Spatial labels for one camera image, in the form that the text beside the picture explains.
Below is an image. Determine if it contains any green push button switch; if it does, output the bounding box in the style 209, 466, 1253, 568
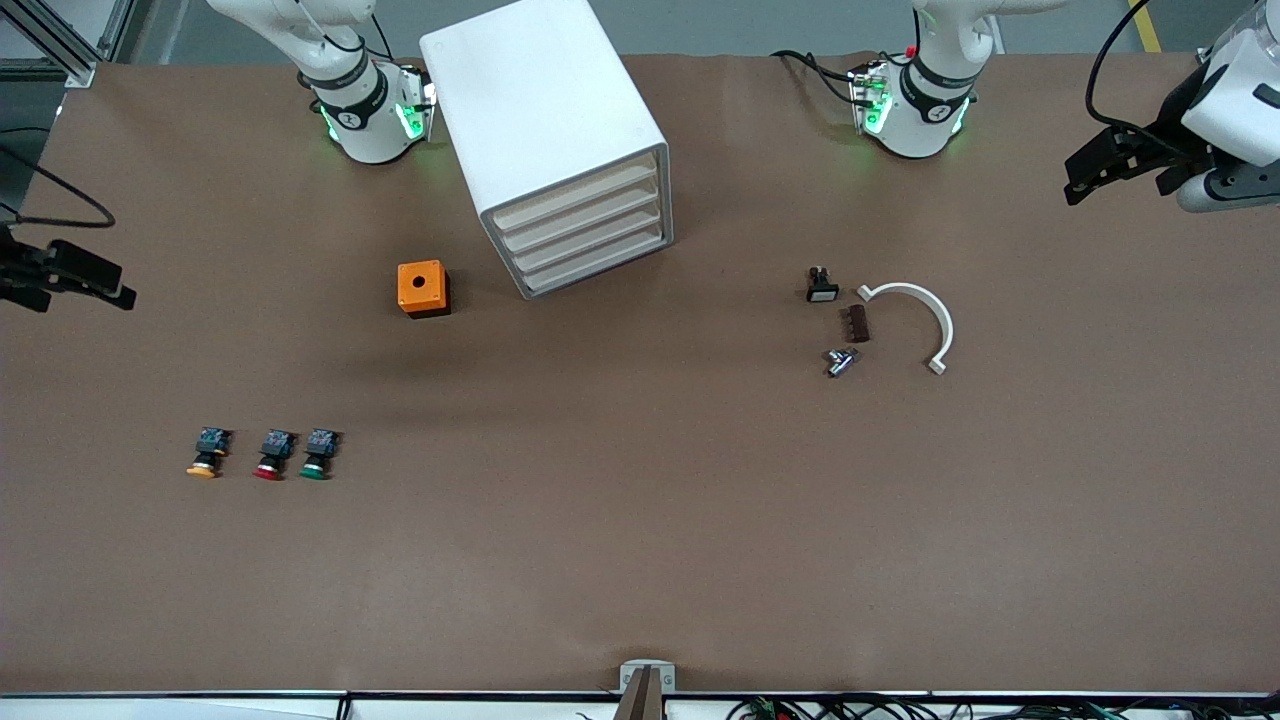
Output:
299, 428, 343, 481

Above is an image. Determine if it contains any white plastic drawer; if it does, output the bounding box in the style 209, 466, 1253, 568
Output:
497, 175, 666, 253
515, 220, 673, 297
505, 198, 669, 273
488, 150, 663, 233

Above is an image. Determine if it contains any white drawer cabinet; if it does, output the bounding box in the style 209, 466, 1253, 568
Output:
418, 0, 674, 301

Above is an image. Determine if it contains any white curved plastic clamp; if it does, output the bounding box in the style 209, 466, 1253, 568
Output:
857, 282, 955, 376

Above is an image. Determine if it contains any orange box with hole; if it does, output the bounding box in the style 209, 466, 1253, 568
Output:
397, 260, 452, 319

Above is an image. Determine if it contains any brown bar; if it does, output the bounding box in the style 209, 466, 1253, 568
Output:
613, 667, 668, 720

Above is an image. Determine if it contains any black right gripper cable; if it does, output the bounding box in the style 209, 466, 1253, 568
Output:
0, 148, 117, 231

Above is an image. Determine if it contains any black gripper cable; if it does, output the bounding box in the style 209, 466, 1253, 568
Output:
1086, 0, 1211, 137
0, 148, 117, 231

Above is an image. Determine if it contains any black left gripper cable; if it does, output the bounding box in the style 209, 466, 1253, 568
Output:
1086, 0, 1211, 137

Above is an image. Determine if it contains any aluminium frame profile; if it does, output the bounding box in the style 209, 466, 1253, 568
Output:
0, 0, 136, 88

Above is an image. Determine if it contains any yellow push button switch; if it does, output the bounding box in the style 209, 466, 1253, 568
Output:
186, 427, 234, 479

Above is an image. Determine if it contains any red push button switch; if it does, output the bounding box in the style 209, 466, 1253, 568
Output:
252, 429, 299, 482

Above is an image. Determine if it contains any black arm base cable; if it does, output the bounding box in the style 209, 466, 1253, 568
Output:
770, 48, 866, 106

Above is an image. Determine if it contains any white table edge rail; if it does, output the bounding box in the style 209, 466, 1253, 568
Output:
0, 690, 1280, 720

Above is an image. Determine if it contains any black cable bundle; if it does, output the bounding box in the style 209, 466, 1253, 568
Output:
725, 693, 1280, 720

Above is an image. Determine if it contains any grey metal bracket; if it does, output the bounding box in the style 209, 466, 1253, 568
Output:
619, 660, 677, 694

